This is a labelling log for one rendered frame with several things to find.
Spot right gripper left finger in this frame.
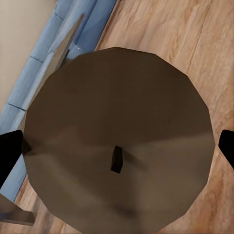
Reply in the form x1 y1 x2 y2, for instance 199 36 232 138
0 130 23 188

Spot pillar candle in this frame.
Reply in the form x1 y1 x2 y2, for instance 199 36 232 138
21 47 215 234

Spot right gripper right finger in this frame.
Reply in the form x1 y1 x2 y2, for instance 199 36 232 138
218 130 234 169

